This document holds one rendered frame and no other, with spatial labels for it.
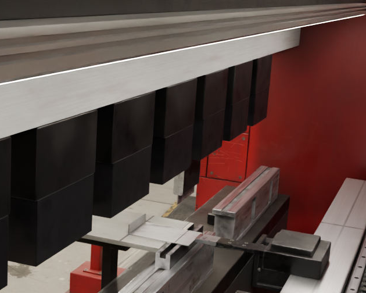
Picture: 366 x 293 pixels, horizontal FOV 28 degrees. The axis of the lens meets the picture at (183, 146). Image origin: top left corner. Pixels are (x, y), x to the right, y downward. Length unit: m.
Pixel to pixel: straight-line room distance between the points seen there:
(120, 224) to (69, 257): 2.51
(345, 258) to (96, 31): 1.12
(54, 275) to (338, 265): 2.52
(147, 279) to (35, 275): 2.48
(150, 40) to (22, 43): 0.18
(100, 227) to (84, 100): 0.65
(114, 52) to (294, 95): 1.78
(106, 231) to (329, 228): 0.51
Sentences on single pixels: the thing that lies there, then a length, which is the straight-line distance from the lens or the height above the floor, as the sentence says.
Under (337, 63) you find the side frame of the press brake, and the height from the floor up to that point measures 1.30.
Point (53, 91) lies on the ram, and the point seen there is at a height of 1.38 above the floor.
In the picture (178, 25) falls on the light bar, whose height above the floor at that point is 1.47.
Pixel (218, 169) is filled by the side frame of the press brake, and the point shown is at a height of 0.92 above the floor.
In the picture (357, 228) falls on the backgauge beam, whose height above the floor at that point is 0.98.
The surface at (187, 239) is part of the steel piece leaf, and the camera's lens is 1.48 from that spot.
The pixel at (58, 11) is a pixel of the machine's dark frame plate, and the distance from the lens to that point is 0.46.
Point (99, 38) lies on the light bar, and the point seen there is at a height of 1.47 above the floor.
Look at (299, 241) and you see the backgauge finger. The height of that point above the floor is 1.03.
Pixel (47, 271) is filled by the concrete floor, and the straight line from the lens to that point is 3.88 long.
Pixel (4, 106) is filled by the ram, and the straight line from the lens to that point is 0.75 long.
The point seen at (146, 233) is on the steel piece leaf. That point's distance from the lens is 1.49.
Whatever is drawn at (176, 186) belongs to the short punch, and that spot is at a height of 1.12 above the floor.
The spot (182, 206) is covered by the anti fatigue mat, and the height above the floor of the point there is 0.01.
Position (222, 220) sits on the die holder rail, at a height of 0.94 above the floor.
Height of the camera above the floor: 1.51
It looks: 13 degrees down
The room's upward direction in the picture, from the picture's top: 4 degrees clockwise
